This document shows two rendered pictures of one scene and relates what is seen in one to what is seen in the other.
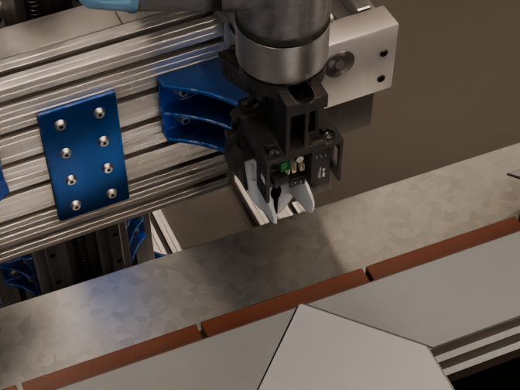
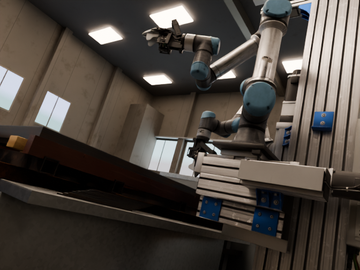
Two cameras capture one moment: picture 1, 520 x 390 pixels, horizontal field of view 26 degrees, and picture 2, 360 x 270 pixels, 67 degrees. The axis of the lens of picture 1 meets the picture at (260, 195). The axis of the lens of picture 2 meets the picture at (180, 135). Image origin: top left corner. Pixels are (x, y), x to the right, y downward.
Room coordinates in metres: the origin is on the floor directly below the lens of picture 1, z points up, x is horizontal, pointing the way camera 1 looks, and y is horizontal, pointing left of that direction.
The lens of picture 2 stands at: (1.89, -0.77, 0.72)
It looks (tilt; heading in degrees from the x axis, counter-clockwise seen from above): 15 degrees up; 153
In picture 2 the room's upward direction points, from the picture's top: 15 degrees clockwise
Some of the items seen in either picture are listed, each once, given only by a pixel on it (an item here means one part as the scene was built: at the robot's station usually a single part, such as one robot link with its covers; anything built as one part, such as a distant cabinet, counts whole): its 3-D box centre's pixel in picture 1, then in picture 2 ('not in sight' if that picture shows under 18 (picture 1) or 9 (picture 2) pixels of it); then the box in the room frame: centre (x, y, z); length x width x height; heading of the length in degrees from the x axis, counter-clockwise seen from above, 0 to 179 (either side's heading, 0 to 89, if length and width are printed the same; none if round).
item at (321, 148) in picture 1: (285, 115); (199, 149); (0.67, -0.02, 1.06); 0.09 x 0.08 x 0.12; 22
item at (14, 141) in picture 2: not in sight; (19, 143); (0.85, -0.81, 0.79); 0.06 x 0.05 x 0.04; 22
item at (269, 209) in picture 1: (266, 198); not in sight; (0.67, -0.01, 0.96); 0.06 x 0.03 x 0.09; 22
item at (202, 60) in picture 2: not in sight; (201, 67); (0.94, -0.28, 1.34); 0.11 x 0.08 x 0.11; 140
